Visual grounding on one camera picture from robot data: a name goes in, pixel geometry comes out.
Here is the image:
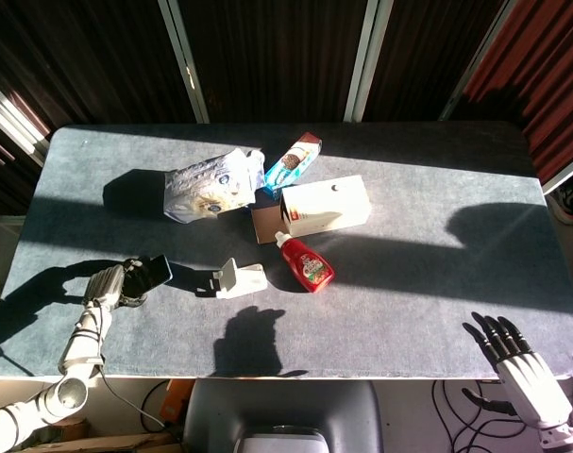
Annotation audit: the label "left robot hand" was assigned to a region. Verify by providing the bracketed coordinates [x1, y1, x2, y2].
[81, 257, 150, 311]

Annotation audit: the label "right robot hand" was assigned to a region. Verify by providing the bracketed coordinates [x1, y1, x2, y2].
[461, 310, 573, 430]

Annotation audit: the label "black smartphone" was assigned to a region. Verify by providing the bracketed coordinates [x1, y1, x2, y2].
[125, 253, 174, 299]

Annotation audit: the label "white folding phone stand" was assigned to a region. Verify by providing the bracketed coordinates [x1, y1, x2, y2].
[213, 257, 269, 300]

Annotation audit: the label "orange floor object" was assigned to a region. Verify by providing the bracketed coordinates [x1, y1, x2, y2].
[159, 378, 195, 424]

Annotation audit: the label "white blue snack bag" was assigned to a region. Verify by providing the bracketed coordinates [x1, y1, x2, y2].
[162, 147, 266, 223]

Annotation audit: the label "grey blue felt table mat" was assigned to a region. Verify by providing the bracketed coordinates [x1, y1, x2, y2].
[0, 121, 573, 381]

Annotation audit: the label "cardboard box on floor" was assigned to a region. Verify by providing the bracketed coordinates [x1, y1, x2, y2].
[21, 417, 186, 453]

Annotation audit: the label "brown cardboard piece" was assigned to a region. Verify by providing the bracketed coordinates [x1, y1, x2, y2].
[250, 205, 287, 245]

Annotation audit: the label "dark shoes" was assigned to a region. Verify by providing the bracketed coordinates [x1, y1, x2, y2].
[548, 181, 573, 226]

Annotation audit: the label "red ketchup bottle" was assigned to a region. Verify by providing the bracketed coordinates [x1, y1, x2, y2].
[274, 230, 336, 294]

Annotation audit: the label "blue cookie box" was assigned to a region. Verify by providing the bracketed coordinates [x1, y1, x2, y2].
[262, 132, 323, 201]

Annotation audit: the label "grey robot torso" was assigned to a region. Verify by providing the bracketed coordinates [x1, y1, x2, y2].
[184, 379, 384, 453]

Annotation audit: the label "white carton box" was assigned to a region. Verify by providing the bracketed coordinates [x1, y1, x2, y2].
[279, 175, 373, 239]

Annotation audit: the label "orange curtain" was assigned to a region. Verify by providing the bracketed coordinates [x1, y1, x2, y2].
[460, 0, 573, 185]

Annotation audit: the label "black floor cables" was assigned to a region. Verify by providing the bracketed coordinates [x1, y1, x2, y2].
[430, 379, 542, 453]

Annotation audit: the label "thin arm cable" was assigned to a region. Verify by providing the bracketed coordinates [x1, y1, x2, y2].
[99, 372, 174, 430]

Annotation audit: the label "white frame post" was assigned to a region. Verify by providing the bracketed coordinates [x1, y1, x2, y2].
[439, 0, 518, 122]
[157, 0, 211, 125]
[343, 0, 392, 123]

